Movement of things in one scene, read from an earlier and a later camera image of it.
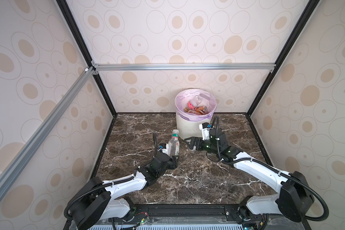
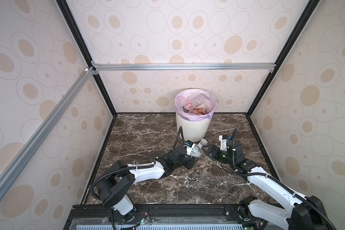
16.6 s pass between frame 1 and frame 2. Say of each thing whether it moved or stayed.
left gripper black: moved
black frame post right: stayed
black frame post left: stayed
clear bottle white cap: moved
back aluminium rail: stayed
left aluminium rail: stayed
